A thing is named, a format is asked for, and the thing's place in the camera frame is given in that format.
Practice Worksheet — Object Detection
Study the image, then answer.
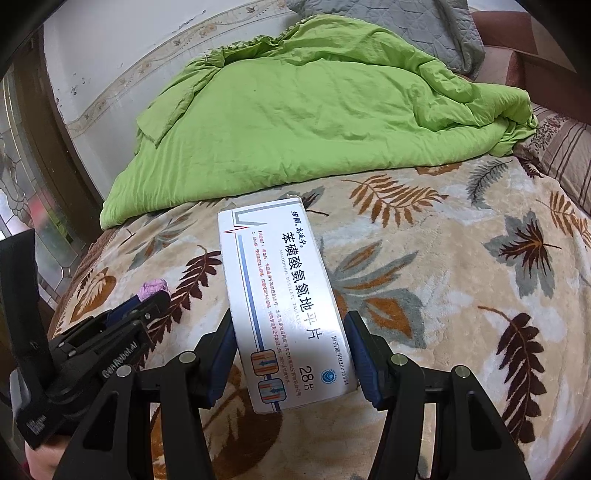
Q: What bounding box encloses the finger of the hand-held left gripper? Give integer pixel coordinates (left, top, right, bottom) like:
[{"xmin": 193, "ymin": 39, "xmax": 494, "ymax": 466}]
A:
[
  {"xmin": 51, "ymin": 299, "xmax": 141, "ymax": 344},
  {"xmin": 99, "ymin": 293, "xmax": 171, "ymax": 330}
]

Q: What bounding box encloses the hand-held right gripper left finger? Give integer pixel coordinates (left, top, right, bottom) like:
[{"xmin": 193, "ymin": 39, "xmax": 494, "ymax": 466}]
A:
[{"xmin": 53, "ymin": 310, "xmax": 238, "ymax": 480}]

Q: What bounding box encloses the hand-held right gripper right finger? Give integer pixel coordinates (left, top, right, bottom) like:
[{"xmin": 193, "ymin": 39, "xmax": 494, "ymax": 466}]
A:
[{"xmin": 344, "ymin": 310, "xmax": 532, "ymax": 480}]

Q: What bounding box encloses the purple plastic bag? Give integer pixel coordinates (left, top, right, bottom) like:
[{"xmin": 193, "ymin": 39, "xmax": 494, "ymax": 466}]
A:
[{"xmin": 139, "ymin": 277, "xmax": 171, "ymax": 301}]

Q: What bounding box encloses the large white medicine box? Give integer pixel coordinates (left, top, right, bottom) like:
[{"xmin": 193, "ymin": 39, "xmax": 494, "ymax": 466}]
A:
[{"xmin": 217, "ymin": 196, "xmax": 360, "ymax": 414}]

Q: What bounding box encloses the leaf printed blanket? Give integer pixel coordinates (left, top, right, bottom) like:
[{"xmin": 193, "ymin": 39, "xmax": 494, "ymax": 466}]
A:
[{"xmin": 46, "ymin": 154, "xmax": 591, "ymax": 480}]

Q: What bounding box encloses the wooden door with patterned glass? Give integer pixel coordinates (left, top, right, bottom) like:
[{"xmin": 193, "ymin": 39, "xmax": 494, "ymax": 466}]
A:
[{"xmin": 0, "ymin": 51, "xmax": 105, "ymax": 315}]

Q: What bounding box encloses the green quilt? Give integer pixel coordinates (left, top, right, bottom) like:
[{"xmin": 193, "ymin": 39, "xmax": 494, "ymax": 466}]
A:
[{"xmin": 99, "ymin": 14, "xmax": 539, "ymax": 229}]

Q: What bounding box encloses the brown striped pillow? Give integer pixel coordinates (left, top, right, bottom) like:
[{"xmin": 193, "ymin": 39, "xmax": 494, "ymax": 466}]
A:
[{"xmin": 512, "ymin": 104, "xmax": 591, "ymax": 215}]

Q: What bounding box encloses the grey quilted pillow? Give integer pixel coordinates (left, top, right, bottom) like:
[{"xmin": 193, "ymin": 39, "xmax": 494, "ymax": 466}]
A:
[{"xmin": 286, "ymin": 0, "xmax": 485, "ymax": 79}]

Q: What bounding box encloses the brown headboard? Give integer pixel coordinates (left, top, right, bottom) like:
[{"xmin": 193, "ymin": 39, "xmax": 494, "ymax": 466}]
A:
[{"xmin": 466, "ymin": 0, "xmax": 591, "ymax": 125}]

